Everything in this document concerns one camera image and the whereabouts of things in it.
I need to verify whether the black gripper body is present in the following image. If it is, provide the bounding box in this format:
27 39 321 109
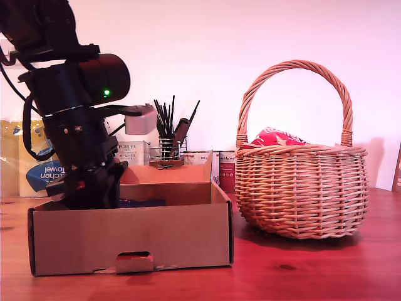
41 105 128 189

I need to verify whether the red Maltesers mini bunnies bag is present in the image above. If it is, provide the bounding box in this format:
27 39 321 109
249 126 310 150

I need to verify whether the brown cardboard box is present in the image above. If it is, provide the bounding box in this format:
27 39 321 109
27 152 235 277

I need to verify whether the white Porlex carton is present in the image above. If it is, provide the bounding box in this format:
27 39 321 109
116 140 150 166

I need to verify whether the yellow kitchen towel pack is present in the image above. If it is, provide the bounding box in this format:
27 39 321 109
0 118 68 198

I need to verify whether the black chopstick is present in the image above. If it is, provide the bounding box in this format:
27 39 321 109
163 100 172 138
187 100 201 126
153 99 169 139
170 95 176 139

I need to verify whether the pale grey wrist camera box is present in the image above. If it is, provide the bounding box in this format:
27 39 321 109
93 104 158 136

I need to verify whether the metal wire utensil holder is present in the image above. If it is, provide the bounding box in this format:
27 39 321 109
150 135 189 161

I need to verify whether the thin black cable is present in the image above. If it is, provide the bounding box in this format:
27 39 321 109
0 61 32 103

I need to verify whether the brown utensil handle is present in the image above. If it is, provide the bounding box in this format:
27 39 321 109
171 118 192 157

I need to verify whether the woven wicker basket with handle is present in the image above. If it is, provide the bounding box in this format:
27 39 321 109
234 59 370 241

